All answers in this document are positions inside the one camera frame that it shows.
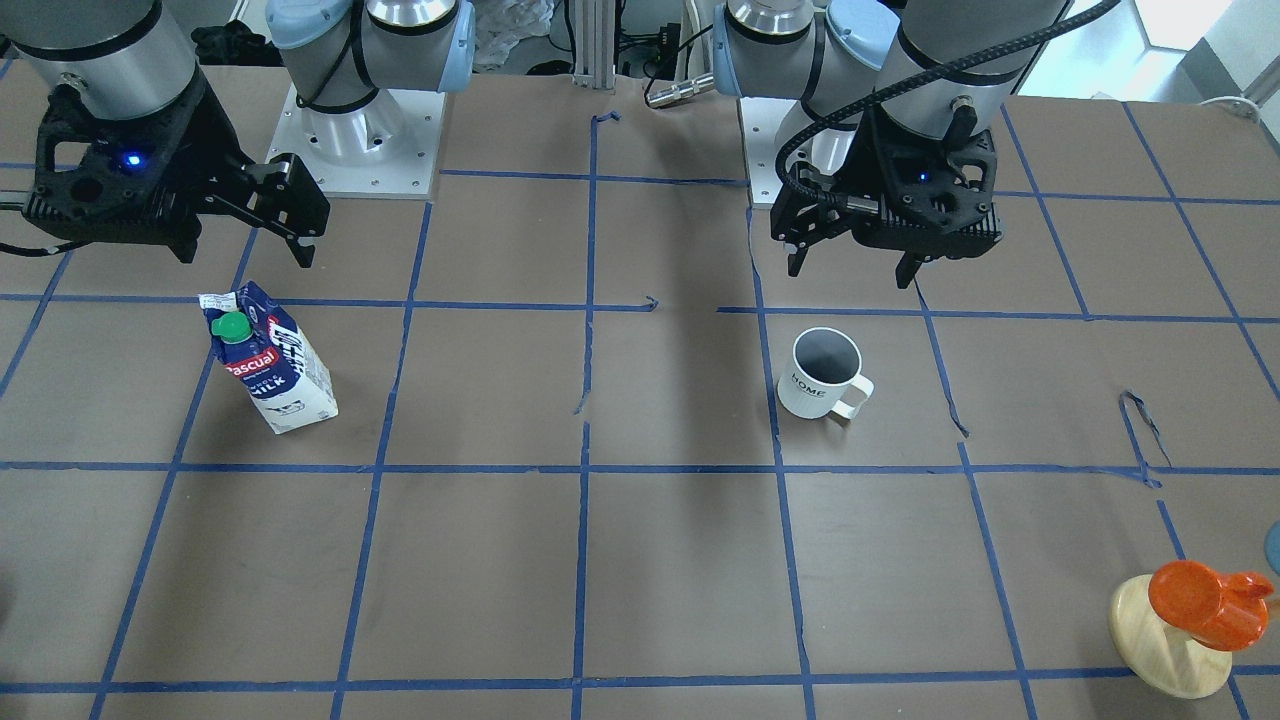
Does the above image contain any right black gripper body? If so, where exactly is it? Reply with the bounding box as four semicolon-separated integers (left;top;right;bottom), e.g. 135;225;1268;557
22;70;269;263

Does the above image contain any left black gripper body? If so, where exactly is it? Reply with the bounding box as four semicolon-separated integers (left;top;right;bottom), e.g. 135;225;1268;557
772;105;1004;263

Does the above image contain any white mug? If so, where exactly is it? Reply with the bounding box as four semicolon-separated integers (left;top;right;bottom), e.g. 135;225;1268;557
776;327;876;420

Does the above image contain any blue white milk carton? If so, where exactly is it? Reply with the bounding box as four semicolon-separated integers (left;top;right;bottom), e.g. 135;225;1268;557
197;281;339;436

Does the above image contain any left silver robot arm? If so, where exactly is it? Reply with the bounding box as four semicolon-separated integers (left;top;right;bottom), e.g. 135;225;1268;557
710;1;1068;287

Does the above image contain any orange cup on wooden disc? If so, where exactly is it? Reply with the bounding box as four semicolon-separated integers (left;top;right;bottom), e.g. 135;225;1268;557
1108;560;1277;700

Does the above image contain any blue round object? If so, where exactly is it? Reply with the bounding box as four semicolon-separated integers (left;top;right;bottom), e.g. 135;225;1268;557
1263;521;1280;577

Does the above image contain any black braided cable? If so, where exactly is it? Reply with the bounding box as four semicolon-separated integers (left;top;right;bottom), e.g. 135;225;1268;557
774;0;1123;217

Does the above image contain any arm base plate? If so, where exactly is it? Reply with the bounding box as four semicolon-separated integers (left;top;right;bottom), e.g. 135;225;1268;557
739;97;858;209
268;87;449;200

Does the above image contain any aluminium frame post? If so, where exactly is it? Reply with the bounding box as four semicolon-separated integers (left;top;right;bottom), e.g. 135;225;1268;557
564;0;620;94

